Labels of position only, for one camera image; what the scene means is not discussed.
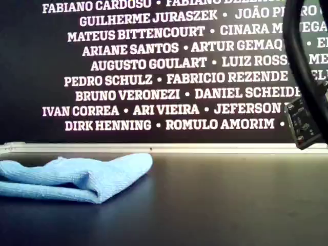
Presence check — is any light blue microfibre cloth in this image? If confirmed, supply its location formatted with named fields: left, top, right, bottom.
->
left=0, top=153, right=154, bottom=204

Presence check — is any black banner with white names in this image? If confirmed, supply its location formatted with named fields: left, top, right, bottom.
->
left=0, top=0, right=328, bottom=144

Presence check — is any aluminium table frame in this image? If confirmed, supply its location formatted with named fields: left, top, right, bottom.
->
left=0, top=142, right=328, bottom=155

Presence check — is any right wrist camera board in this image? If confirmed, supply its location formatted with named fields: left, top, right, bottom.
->
left=283, top=98, right=324, bottom=151

